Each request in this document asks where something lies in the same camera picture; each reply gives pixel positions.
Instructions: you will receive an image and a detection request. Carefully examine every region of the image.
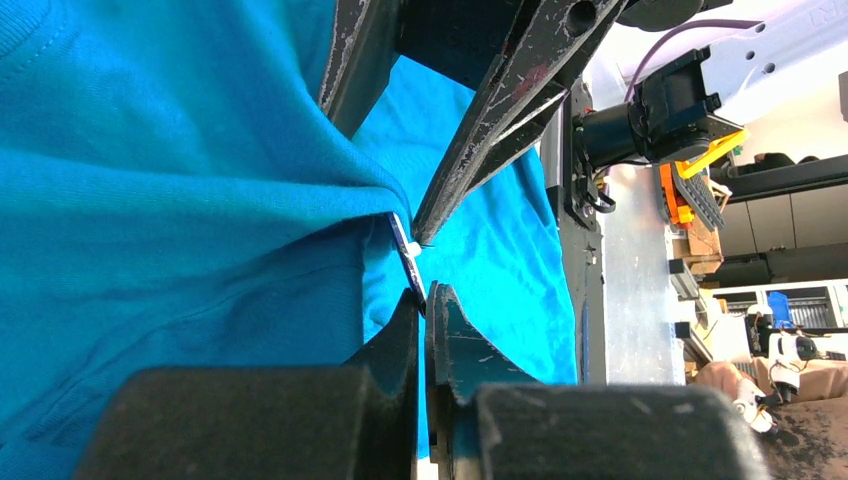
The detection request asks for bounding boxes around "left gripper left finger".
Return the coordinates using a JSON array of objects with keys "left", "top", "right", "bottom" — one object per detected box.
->
[{"left": 345, "top": 289, "right": 420, "bottom": 479}]

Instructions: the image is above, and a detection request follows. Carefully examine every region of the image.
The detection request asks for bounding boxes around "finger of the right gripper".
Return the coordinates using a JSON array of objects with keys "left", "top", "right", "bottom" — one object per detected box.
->
[
  {"left": 410, "top": 1, "right": 627, "bottom": 245},
  {"left": 317, "top": 0, "right": 404, "bottom": 138}
]

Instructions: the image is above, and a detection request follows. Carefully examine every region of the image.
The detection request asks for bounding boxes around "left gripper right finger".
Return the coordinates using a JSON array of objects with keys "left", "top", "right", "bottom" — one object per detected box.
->
[{"left": 425, "top": 282, "right": 537, "bottom": 479}]

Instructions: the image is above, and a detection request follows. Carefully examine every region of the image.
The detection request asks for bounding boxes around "blue t-shirt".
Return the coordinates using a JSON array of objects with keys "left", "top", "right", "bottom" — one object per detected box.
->
[{"left": 0, "top": 0, "right": 579, "bottom": 480}]

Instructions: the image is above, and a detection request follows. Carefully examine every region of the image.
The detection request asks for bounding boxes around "background white robot gripper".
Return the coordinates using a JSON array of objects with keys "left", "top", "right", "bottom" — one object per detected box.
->
[{"left": 732, "top": 330, "right": 820, "bottom": 434}]

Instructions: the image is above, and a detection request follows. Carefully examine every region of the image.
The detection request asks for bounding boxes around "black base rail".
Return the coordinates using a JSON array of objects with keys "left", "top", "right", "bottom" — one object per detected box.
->
[{"left": 539, "top": 80, "right": 608, "bottom": 385}]

